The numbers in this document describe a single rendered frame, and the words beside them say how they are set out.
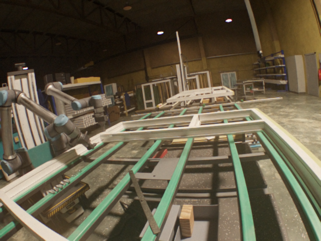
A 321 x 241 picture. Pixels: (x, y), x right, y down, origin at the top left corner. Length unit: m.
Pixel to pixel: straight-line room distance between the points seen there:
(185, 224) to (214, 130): 0.69
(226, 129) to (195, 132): 0.22
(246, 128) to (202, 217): 0.66
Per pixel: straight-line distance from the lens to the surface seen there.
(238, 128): 1.18
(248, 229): 0.51
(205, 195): 1.09
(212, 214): 0.88
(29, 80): 2.04
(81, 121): 5.63
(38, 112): 1.37
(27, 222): 0.67
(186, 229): 0.78
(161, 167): 0.86
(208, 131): 1.17
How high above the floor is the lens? 1.27
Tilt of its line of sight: 12 degrees down
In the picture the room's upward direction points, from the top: 10 degrees counter-clockwise
